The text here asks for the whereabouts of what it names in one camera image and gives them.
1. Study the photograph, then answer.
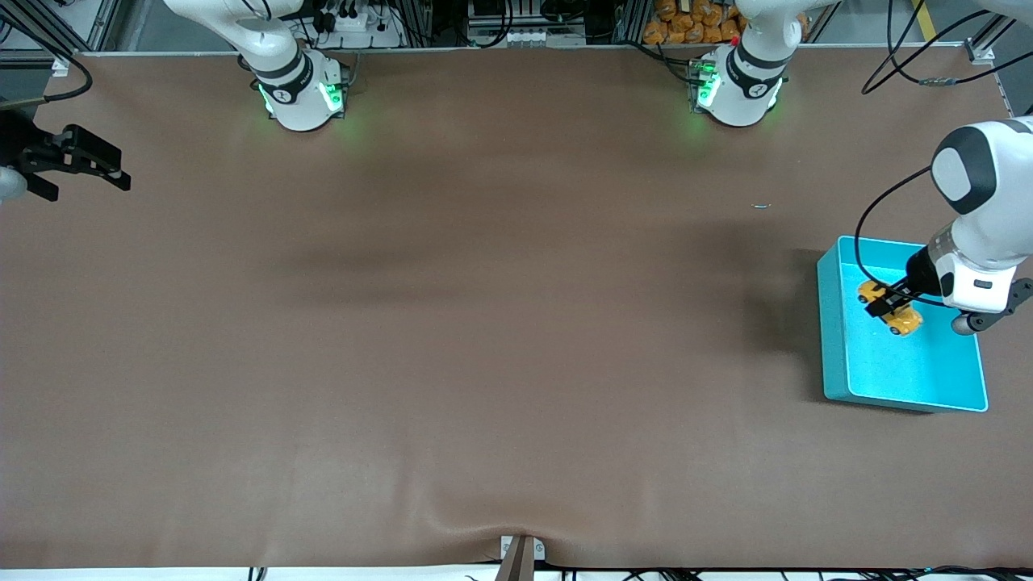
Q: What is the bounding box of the yellow beetle toy car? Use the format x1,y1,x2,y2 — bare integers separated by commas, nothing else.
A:
856,279,924,337

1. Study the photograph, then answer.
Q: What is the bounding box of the teal plastic bin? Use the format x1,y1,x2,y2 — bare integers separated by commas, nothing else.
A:
817,235,990,415

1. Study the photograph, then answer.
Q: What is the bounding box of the white power strip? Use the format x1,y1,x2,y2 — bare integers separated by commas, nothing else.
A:
316,0,404,49

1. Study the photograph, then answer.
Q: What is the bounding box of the orange packets pile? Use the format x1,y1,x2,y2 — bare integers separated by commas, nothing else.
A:
643,0,745,46

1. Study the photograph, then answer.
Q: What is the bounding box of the brown table mat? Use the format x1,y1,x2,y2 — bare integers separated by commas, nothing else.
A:
0,44,1033,571

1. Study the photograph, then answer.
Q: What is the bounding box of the white terminal block unit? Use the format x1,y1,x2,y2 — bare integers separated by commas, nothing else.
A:
466,0,588,49

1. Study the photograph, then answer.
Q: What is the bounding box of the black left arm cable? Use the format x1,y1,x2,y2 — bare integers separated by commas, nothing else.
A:
853,0,1033,309

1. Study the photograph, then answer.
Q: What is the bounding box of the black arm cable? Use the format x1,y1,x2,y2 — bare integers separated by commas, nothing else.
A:
0,12,94,104
853,0,1033,309

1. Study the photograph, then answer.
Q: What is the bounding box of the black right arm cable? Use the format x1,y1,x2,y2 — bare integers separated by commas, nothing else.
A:
0,12,94,104

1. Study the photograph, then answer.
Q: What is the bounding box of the aluminium frame post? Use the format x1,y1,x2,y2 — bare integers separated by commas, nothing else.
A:
0,0,122,77
964,0,1033,67

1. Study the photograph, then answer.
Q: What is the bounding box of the metal clamp bracket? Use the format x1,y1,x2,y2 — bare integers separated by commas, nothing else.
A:
500,534,546,581

